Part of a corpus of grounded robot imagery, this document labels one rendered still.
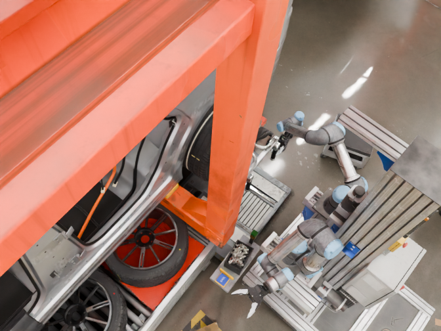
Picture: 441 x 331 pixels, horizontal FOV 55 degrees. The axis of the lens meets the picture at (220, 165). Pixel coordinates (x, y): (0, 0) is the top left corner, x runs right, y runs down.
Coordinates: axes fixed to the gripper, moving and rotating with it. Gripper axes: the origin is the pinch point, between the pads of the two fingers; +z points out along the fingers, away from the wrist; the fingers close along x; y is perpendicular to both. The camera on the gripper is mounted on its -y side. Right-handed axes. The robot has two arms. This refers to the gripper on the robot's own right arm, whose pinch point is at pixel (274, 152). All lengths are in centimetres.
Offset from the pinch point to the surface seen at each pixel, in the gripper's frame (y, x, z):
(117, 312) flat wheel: -32, -21, 155
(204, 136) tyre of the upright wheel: 28, -39, 37
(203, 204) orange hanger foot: -4, -17, 65
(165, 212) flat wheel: -33, -43, 79
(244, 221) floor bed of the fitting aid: -77, 3, 29
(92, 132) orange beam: 190, 1, 137
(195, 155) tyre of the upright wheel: 16, -39, 47
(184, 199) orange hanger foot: -15, -33, 67
